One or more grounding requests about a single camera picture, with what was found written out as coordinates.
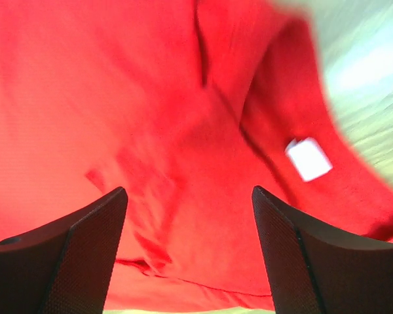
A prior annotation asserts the bright red t-shirt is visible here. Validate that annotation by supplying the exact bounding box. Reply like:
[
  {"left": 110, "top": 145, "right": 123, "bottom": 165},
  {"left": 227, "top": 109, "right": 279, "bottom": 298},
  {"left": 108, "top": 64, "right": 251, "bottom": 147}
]
[{"left": 0, "top": 1, "right": 393, "bottom": 312}]

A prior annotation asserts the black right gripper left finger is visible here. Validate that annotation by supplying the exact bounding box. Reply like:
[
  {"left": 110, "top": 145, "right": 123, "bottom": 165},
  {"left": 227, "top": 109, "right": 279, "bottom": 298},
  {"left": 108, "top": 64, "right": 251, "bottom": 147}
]
[{"left": 0, "top": 187, "right": 128, "bottom": 314}]

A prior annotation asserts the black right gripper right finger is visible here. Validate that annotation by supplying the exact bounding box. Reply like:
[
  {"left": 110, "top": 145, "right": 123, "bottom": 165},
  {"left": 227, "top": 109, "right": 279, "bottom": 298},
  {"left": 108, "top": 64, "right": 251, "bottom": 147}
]
[{"left": 252, "top": 186, "right": 393, "bottom": 314}]

